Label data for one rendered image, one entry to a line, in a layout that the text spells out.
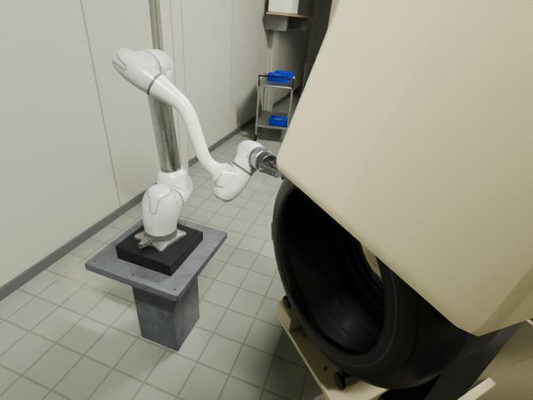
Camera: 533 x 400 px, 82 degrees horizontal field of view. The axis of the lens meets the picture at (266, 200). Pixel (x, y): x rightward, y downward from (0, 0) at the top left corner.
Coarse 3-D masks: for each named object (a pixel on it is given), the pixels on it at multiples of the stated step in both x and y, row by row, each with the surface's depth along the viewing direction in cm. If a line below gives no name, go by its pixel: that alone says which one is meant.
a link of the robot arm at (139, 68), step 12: (120, 48) 116; (120, 60) 115; (132, 60) 115; (144, 60) 117; (156, 60) 124; (120, 72) 117; (132, 72) 115; (144, 72) 116; (156, 72) 118; (132, 84) 120; (144, 84) 117
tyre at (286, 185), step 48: (288, 192) 83; (288, 240) 104; (336, 240) 111; (288, 288) 92; (336, 288) 105; (384, 288) 57; (336, 336) 91; (384, 336) 59; (432, 336) 53; (480, 336) 58; (384, 384) 65
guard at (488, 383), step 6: (480, 384) 73; (486, 384) 73; (492, 384) 74; (474, 390) 72; (480, 390) 72; (486, 390) 72; (462, 396) 71; (468, 396) 71; (474, 396) 71; (480, 396) 72
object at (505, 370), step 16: (528, 320) 66; (512, 336) 69; (528, 336) 66; (512, 352) 69; (528, 352) 66; (496, 368) 73; (512, 368) 70; (528, 368) 67; (496, 384) 74; (512, 384) 70; (528, 384) 67
